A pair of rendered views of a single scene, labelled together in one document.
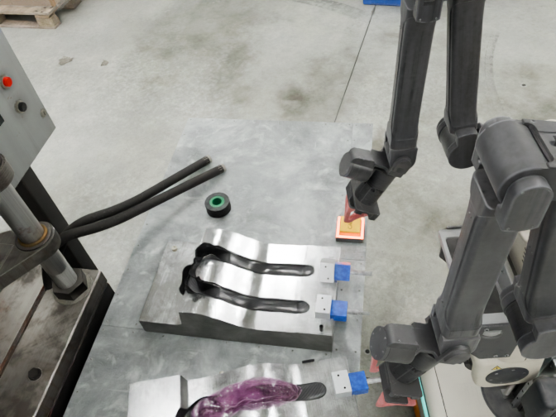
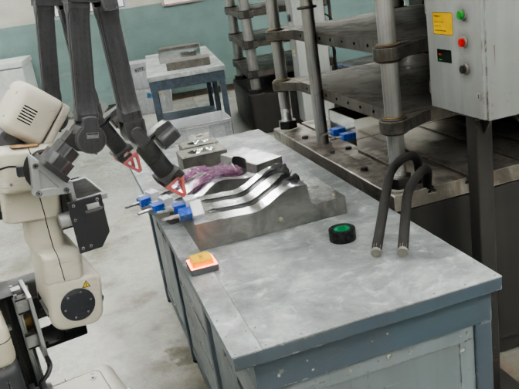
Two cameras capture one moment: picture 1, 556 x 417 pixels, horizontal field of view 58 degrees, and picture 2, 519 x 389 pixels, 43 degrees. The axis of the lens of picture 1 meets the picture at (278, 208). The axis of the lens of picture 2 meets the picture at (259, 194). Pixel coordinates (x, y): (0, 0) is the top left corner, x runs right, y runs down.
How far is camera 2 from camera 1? 2.72 m
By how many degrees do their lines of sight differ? 107
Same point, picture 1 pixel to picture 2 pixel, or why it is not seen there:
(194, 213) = (362, 230)
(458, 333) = not seen: hidden behind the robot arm
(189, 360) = not seen: hidden behind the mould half
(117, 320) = (342, 187)
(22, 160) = (450, 100)
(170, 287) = (312, 187)
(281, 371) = (203, 191)
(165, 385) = (261, 160)
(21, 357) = (383, 169)
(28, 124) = (465, 87)
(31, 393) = (355, 168)
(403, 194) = not seen: outside the picture
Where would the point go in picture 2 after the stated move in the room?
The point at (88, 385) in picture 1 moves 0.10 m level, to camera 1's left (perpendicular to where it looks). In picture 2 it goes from (324, 175) to (344, 167)
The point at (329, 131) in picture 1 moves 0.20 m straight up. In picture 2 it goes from (288, 329) to (276, 251)
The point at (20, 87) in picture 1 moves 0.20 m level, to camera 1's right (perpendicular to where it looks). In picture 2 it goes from (473, 58) to (424, 72)
